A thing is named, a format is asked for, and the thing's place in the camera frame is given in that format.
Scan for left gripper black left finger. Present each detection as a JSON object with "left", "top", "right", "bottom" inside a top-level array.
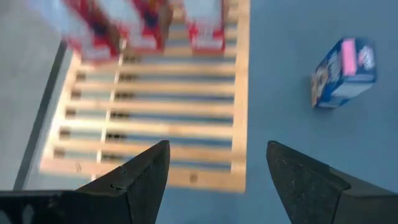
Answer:
[{"left": 0, "top": 140, "right": 171, "bottom": 224}]

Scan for blue Frosted Flakes cereal box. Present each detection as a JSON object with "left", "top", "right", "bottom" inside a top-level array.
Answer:
[{"left": 310, "top": 37, "right": 378, "bottom": 109}]

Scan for wooden slatted shelf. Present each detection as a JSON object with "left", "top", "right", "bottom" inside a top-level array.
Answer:
[{"left": 39, "top": 0, "right": 251, "bottom": 194}]

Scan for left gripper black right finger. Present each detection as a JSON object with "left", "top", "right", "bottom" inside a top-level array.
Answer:
[{"left": 266, "top": 140, "right": 398, "bottom": 224}]

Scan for red Froot Loops cereal box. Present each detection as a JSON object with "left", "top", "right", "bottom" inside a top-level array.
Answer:
[
  {"left": 29, "top": 0, "right": 123, "bottom": 65},
  {"left": 183, "top": 0, "right": 226, "bottom": 56},
  {"left": 102, "top": 0, "right": 174, "bottom": 55}
]

